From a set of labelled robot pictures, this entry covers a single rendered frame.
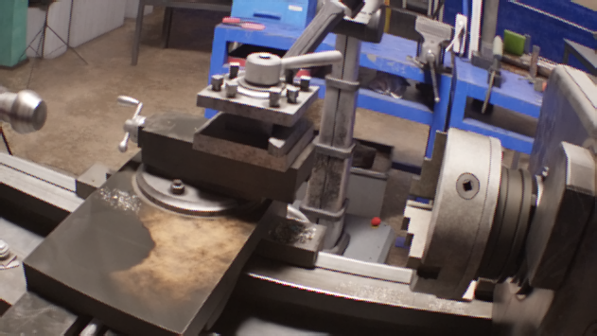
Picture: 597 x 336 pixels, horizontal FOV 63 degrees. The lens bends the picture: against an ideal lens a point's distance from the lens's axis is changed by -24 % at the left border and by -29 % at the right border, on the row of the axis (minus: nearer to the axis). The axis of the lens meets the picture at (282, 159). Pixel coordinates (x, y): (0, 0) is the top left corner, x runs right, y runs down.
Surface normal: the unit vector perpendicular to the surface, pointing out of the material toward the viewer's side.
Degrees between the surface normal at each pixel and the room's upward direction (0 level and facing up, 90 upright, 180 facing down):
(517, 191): 26
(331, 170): 90
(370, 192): 90
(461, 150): 19
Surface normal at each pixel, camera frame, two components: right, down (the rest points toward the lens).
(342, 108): -0.32, 0.36
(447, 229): -0.22, 0.09
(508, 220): -0.16, -0.18
